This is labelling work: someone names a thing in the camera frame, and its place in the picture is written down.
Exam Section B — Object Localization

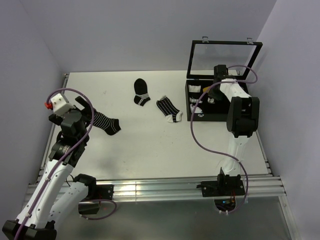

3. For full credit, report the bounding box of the white rolled sock bottom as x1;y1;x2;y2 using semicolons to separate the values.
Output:
190;104;203;114

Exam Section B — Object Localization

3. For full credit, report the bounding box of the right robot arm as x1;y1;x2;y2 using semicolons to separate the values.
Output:
208;64;260;176

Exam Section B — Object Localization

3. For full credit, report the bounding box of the black pinstriped sock white toe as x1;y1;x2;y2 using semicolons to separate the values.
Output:
156;95;183;123

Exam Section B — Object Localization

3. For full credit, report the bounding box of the black compartment storage box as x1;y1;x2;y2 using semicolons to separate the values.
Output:
184;79;255;123

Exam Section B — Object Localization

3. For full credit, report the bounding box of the aluminium frame rail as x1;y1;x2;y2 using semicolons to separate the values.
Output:
97;174;287;203

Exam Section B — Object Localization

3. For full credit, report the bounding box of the white rolled sock top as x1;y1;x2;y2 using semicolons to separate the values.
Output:
188;85;202;93

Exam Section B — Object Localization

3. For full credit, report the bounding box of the glass box lid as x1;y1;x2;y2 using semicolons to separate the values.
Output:
186;39;263;80

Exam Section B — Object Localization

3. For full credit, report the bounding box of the white rolled sock middle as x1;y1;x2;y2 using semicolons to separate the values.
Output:
189;97;203;104

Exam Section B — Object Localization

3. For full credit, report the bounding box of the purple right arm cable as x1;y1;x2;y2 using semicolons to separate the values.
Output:
189;64;258;215

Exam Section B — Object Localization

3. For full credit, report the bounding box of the white rolled sock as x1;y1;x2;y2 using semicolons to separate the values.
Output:
190;104;203;114
188;85;202;93
189;97;203;104

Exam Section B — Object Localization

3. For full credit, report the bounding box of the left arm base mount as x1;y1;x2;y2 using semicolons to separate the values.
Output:
78;184;114;216

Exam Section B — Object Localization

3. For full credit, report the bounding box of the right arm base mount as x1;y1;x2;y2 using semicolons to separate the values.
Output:
196;173;245;212

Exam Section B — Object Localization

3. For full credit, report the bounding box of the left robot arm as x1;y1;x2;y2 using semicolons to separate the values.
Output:
2;93;98;240

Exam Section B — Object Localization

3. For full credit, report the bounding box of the black sock with striped cuff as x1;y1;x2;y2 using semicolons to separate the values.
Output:
133;78;151;107

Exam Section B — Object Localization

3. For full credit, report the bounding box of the yellow rolled sock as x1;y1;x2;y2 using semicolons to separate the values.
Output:
202;86;210;93

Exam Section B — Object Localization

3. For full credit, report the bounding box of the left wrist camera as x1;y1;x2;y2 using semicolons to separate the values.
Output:
44;93;74;117

